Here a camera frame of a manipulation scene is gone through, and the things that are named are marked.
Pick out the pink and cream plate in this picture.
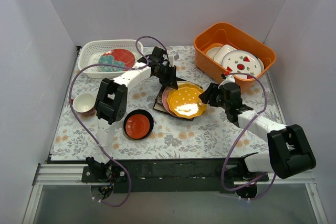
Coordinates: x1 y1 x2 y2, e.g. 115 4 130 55
161 82 200 117

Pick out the yellow polka dot plate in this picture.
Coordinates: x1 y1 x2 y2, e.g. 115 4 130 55
166 83 208 119

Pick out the red plate with teal flower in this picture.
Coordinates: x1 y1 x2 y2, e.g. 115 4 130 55
98 48 135 72

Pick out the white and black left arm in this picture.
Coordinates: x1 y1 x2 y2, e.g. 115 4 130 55
86 47 178 182

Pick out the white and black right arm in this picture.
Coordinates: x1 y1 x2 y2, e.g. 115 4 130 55
199 83 316 181

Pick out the white round plate in bin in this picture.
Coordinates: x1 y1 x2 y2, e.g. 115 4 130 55
206 47 221 59

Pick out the orange plastic bin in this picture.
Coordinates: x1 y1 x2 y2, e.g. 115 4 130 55
194 23 277 93

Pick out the white plate with strawberries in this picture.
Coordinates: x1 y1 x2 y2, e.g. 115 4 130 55
222 50 264 77

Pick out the white square dish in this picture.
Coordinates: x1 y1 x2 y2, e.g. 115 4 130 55
213 44 237 63

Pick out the black bowl with red interior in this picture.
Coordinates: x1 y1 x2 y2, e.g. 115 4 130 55
123 109 154 140

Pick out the white perforated plastic basket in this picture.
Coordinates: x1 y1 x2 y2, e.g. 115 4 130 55
78 39 144 79

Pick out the red cup with white interior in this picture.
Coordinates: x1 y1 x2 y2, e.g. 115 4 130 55
70 93 96 117

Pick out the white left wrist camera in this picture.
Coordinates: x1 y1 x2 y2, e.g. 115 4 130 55
168 53 180 65

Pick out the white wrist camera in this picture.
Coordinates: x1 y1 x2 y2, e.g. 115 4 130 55
168 53 180 65
219 73 235 86

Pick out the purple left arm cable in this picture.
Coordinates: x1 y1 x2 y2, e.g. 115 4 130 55
68 35 167 207

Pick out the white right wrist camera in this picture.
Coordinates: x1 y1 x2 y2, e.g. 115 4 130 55
219 73 235 86

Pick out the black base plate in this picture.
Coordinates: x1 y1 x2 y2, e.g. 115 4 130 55
81 157 270 193

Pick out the aluminium frame rail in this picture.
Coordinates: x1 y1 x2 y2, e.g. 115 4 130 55
22 163 87 224

